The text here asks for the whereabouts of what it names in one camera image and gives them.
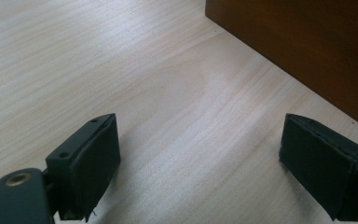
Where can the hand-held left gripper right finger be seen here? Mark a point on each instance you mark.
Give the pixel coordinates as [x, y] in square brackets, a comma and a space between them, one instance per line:
[318, 165]

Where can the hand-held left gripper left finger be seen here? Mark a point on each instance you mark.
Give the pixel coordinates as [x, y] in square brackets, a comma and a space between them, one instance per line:
[87, 165]

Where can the brown wooden box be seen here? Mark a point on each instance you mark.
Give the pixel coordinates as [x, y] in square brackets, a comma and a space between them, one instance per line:
[307, 40]

